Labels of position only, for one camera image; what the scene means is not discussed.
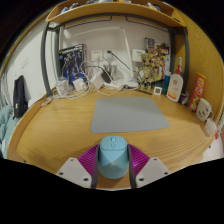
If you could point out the small white cube clock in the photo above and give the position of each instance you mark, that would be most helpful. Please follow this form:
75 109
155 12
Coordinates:
157 90

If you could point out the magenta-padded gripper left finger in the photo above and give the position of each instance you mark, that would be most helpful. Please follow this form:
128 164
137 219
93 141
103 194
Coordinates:
75 171

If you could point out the dark metal frame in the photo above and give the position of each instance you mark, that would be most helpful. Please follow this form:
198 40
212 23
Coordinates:
46 60

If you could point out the clear plastic container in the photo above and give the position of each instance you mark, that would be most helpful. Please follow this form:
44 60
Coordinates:
211 126

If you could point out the teal blanket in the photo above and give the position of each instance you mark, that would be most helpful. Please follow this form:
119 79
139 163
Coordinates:
6 125

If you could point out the light blue computer mouse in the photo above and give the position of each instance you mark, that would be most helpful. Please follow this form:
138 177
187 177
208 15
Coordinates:
113 158

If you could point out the white mug with face print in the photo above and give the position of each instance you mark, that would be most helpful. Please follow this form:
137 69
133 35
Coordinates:
202 109

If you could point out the white wall socket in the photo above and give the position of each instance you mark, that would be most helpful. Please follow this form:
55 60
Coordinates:
96 55
110 54

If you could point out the red and yellow chips can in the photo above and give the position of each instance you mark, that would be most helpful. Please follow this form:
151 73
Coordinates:
197 91

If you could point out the colourful printed box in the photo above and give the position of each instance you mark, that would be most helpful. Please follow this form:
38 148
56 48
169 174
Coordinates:
160 50

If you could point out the blue model kit box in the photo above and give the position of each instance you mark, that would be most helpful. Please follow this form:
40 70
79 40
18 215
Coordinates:
70 61

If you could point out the brown tree figurine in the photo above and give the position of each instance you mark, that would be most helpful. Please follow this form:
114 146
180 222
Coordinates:
146 71

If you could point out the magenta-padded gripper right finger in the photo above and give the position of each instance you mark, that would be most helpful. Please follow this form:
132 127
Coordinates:
151 171

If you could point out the white desk lamp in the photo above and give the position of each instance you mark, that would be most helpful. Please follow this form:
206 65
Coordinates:
128 55

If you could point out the white charger block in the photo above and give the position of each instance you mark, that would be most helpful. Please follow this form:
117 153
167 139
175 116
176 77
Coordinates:
80 85

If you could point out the grey rectangular mouse pad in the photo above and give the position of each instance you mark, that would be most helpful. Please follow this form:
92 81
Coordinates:
128 115

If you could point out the white power adapter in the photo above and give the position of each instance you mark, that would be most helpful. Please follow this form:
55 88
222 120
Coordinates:
98 82

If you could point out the white lotion bottle red cap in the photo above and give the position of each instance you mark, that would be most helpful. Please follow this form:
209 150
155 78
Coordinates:
175 86

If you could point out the wooden wall shelf unit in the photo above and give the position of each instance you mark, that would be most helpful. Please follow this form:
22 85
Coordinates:
113 11

